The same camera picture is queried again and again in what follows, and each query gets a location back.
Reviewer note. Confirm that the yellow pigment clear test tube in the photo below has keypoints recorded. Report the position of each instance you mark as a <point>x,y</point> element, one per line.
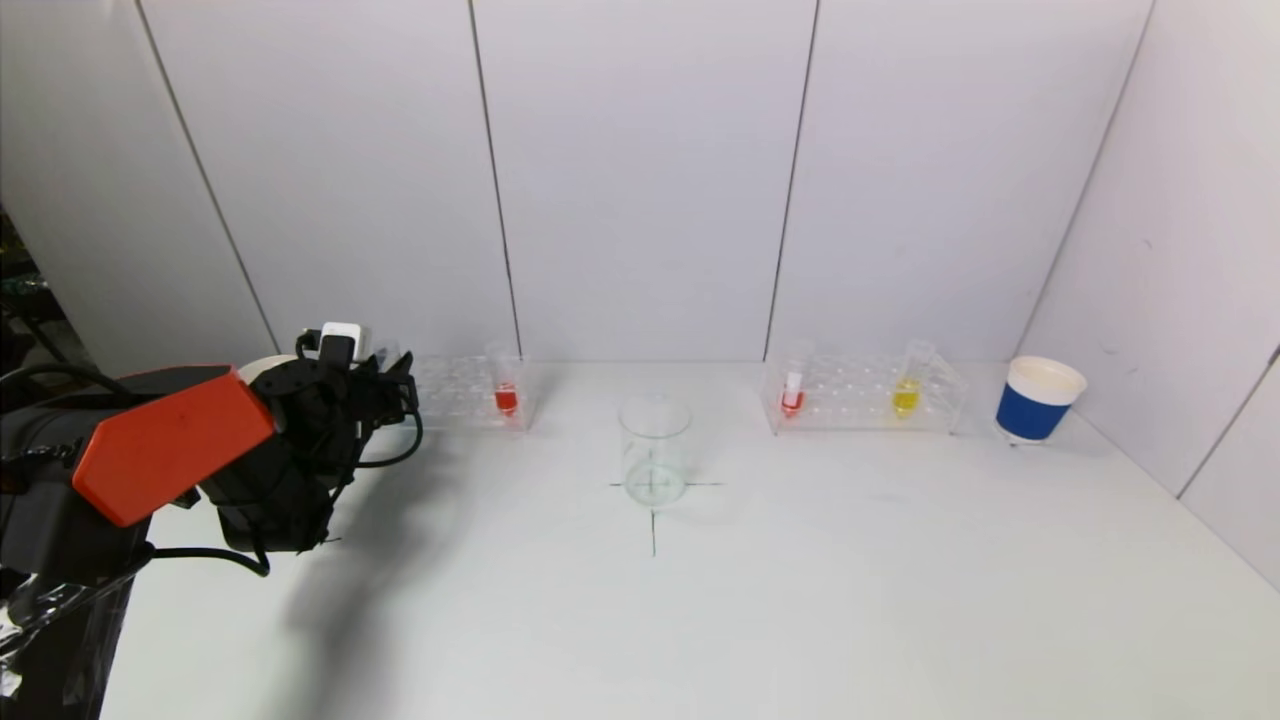
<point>904,399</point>

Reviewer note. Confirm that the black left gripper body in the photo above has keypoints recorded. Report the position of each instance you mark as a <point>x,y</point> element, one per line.
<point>398,385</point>

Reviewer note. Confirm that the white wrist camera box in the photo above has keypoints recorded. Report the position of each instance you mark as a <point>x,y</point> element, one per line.
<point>345,338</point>

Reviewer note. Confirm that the red pigment tube white band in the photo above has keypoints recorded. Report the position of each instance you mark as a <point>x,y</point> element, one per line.
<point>791,400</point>

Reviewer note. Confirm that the clear glass beaker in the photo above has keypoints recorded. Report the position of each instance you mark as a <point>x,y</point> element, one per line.
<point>655,440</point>

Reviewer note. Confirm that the red pigment clear test tube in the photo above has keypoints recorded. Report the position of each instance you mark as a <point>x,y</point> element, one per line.
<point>507,400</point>

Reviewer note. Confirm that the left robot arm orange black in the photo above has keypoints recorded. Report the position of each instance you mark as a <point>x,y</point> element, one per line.
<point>170,440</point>

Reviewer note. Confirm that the white paper cup blue sleeve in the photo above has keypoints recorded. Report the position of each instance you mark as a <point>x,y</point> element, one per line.
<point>262,366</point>
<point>1030,412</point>

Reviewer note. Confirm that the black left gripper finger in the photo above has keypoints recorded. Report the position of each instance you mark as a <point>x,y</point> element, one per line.
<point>399,363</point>

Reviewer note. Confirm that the clear acrylic test tube rack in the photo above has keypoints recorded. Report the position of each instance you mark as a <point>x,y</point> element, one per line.
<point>460,395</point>
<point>850,390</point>

